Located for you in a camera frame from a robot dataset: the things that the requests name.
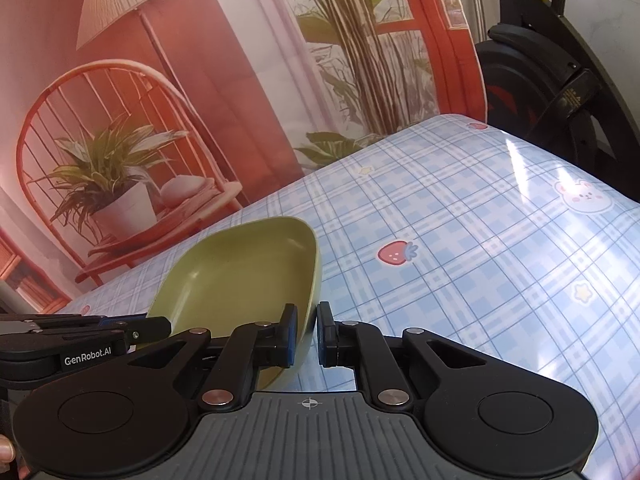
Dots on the black exercise bike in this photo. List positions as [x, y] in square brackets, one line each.
[545, 60]

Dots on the green bowl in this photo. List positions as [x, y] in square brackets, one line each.
[240, 275]

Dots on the printed room backdrop cloth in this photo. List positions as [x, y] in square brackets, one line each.
[210, 85]

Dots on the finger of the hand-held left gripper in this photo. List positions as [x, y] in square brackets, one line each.
[60, 321]
[150, 329]

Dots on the person's left hand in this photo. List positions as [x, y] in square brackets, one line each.
[5, 449]

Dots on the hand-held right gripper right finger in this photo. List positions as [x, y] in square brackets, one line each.
[325, 336]

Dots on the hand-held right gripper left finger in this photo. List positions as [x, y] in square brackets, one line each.
[288, 334]

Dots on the blue plaid tablecloth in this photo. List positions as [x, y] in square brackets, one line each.
[450, 240]

